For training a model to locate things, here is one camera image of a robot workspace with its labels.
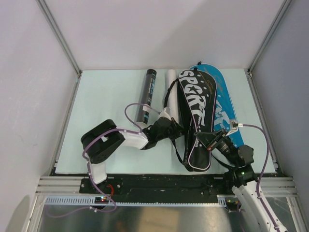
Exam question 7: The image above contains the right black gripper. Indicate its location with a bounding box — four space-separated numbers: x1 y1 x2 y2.
194 128 238 165

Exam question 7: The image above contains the black shuttlecock tube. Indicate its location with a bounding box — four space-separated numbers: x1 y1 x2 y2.
136 69 157 129

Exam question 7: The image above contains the white shuttlecock tube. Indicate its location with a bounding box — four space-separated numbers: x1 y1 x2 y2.
165 69 180 123

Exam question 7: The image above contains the blue racket bag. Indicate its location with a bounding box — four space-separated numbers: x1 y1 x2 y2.
190 63 237 132

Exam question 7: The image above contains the black racket bag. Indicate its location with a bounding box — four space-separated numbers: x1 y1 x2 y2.
164 69 217 172

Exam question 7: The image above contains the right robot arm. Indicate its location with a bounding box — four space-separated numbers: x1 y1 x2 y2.
195 130 288 232

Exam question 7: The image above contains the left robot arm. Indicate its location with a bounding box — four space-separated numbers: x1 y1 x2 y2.
81 116 184 193

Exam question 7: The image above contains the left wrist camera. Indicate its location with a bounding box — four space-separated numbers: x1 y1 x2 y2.
159 107 171 120

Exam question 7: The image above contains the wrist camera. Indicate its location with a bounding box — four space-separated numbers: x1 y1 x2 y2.
159 107 171 120
226 119 243 136

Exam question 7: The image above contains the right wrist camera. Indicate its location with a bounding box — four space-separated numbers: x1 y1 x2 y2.
226 119 243 136

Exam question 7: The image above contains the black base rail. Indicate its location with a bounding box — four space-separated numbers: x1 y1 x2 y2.
79 173 242 203

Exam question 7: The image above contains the white cable duct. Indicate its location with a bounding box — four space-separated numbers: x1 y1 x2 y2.
44 195 227 207

